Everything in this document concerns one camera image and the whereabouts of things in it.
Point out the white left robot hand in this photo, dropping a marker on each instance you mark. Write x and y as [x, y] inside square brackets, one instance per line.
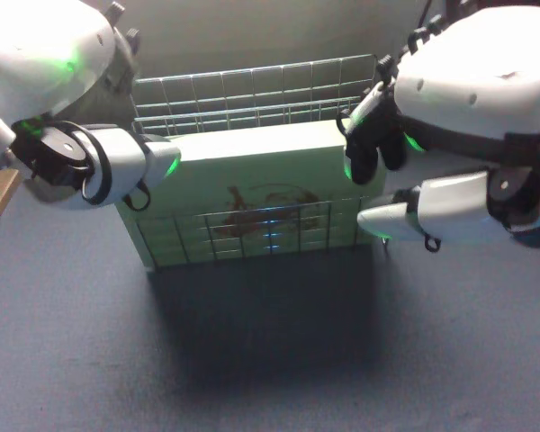
[36, 54]

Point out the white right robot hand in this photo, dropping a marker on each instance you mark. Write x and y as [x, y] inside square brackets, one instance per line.
[477, 76]

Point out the light green paperback book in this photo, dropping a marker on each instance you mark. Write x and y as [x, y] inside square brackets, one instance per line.
[261, 157]

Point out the grey table cloth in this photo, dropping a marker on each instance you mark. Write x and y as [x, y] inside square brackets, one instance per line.
[72, 337]

